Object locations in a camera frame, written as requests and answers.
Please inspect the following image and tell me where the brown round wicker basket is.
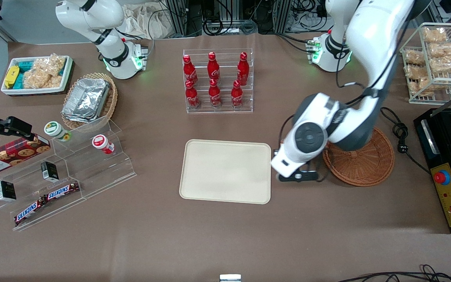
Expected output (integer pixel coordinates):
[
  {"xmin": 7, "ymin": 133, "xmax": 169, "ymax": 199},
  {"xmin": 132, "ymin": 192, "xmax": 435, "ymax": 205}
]
[{"xmin": 322, "ymin": 127, "xmax": 395, "ymax": 187}]

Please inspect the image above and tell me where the beige rectangular serving tray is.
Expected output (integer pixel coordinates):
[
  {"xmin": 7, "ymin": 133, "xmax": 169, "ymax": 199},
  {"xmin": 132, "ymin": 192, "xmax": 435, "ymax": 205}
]
[{"xmin": 179, "ymin": 139, "xmax": 272, "ymax": 205}]

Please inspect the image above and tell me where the white rectangular snack tray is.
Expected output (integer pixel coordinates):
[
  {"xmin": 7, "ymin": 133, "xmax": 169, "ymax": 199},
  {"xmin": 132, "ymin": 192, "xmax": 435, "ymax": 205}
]
[{"xmin": 1, "ymin": 55, "xmax": 74, "ymax": 96}]

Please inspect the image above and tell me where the red Coca-Cola bottle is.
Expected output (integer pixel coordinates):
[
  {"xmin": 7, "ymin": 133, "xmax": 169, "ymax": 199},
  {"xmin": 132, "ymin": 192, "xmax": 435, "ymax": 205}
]
[
  {"xmin": 236, "ymin": 52, "xmax": 249, "ymax": 86},
  {"xmin": 208, "ymin": 79, "xmax": 222, "ymax": 108},
  {"xmin": 185, "ymin": 80, "xmax": 201, "ymax": 110},
  {"xmin": 182, "ymin": 54, "xmax": 198, "ymax": 86},
  {"xmin": 231, "ymin": 80, "xmax": 244, "ymax": 108},
  {"xmin": 207, "ymin": 52, "xmax": 221, "ymax": 82}
]

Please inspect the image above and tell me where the aluminium frame post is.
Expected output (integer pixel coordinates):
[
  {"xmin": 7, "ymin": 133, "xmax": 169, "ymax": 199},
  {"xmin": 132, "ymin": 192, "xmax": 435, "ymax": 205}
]
[
  {"xmin": 276, "ymin": 0, "xmax": 293, "ymax": 33},
  {"xmin": 163, "ymin": 0, "xmax": 189, "ymax": 38}
]

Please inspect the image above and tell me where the black box appliance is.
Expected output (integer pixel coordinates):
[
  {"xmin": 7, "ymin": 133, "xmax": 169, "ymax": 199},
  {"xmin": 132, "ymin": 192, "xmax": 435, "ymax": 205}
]
[{"xmin": 413, "ymin": 106, "xmax": 451, "ymax": 234}]

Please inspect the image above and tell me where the Snickers chocolate bar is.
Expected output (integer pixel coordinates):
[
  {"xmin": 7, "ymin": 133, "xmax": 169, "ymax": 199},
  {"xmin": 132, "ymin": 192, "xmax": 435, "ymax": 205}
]
[
  {"xmin": 43, "ymin": 181, "xmax": 81, "ymax": 201},
  {"xmin": 14, "ymin": 198, "xmax": 47, "ymax": 226}
]

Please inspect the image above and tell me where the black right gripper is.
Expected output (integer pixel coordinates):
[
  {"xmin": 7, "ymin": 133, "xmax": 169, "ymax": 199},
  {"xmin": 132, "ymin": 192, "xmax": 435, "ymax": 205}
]
[{"xmin": 0, "ymin": 116, "xmax": 34, "ymax": 144}]

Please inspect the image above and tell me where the beige cloth bag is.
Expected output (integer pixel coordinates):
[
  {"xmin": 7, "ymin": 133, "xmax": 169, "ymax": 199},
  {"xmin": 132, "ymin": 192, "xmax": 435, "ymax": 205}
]
[{"xmin": 122, "ymin": 3, "xmax": 171, "ymax": 40}]

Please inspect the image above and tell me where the clear acrylic stepped shelf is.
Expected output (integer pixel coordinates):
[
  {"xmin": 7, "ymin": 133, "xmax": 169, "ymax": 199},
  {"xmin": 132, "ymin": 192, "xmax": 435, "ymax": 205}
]
[{"xmin": 0, "ymin": 116, "xmax": 137, "ymax": 231}]

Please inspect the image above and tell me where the small black carton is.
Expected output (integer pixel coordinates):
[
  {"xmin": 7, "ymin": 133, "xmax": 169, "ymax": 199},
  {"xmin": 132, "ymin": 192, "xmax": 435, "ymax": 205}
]
[
  {"xmin": 40, "ymin": 161, "xmax": 59, "ymax": 183},
  {"xmin": 0, "ymin": 180, "xmax": 17, "ymax": 202}
]

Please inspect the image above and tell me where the light woven wicker basket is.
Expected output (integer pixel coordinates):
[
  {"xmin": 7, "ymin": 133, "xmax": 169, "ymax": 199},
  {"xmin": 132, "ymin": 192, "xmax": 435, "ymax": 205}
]
[{"xmin": 61, "ymin": 72, "xmax": 118, "ymax": 130}]

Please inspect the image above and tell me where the white wire basket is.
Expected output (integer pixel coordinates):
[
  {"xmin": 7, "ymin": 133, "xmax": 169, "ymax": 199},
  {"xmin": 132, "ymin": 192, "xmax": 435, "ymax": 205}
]
[{"xmin": 400, "ymin": 22, "xmax": 451, "ymax": 105}]

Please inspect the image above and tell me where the black cable bundle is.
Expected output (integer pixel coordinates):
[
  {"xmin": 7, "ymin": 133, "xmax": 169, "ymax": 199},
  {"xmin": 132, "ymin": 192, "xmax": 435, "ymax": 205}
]
[{"xmin": 201, "ymin": 0, "xmax": 258, "ymax": 36}]

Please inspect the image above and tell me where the clear bag of rice crackers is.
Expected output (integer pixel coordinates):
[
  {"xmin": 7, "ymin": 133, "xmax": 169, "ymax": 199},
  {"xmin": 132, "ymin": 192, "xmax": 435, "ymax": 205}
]
[
  {"xmin": 23, "ymin": 69, "xmax": 63, "ymax": 89},
  {"xmin": 34, "ymin": 54, "xmax": 66, "ymax": 78}
]

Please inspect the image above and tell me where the thin black floor cable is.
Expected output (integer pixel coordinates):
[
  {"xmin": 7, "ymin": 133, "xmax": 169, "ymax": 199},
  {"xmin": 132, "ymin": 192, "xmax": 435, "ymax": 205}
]
[{"xmin": 337, "ymin": 264, "xmax": 451, "ymax": 282}]

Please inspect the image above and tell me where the clear acrylic bottle rack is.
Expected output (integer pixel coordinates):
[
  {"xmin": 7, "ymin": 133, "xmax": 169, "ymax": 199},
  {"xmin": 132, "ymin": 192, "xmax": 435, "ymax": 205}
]
[{"xmin": 182, "ymin": 48, "xmax": 254, "ymax": 114}]

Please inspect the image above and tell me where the black power cable with plug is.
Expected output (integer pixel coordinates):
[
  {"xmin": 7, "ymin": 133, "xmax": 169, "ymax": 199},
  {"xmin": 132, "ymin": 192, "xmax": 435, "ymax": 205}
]
[{"xmin": 380, "ymin": 107, "xmax": 433, "ymax": 175}]

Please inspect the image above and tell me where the bagged fried snack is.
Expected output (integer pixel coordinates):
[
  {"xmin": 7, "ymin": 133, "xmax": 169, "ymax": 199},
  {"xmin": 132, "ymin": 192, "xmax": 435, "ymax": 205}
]
[
  {"xmin": 422, "ymin": 27, "xmax": 449, "ymax": 43},
  {"xmin": 409, "ymin": 78, "xmax": 433, "ymax": 96},
  {"xmin": 428, "ymin": 42, "xmax": 451, "ymax": 58},
  {"xmin": 429, "ymin": 56, "xmax": 451, "ymax": 74},
  {"xmin": 405, "ymin": 49, "xmax": 426, "ymax": 65},
  {"xmin": 405, "ymin": 64, "xmax": 429, "ymax": 80}
]

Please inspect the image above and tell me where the aluminium foil container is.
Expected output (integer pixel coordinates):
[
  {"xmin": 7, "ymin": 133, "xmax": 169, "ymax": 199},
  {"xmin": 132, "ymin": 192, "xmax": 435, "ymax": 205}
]
[{"xmin": 62, "ymin": 78, "xmax": 110, "ymax": 123}]

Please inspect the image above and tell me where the red tartan cookie box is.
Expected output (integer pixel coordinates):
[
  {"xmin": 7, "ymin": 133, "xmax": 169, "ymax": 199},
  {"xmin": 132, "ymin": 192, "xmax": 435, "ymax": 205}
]
[{"xmin": 0, "ymin": 134, "xmax": 51, "ymax": 177}]

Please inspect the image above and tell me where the red lid yogurt cup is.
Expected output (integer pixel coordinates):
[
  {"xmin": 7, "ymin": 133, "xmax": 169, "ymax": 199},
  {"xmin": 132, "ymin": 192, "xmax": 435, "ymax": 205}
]
[{"xmin": 92, "ymin": 134, "xmax": 115, "ymax": 154}]

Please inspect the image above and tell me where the yellow snack pack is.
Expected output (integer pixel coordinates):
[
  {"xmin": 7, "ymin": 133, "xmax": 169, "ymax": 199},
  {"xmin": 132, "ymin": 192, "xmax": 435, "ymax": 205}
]
[{"xmin": 4, "ymin": 66, "xmax": 20, "ymax": 89}]

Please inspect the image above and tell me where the green lid yogurt cup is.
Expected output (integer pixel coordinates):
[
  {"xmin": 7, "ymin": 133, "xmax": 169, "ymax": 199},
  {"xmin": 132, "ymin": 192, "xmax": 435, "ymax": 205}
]
[{"xmin": 44, "ymin": 121, "xmax": 72, "ymax": 142}]

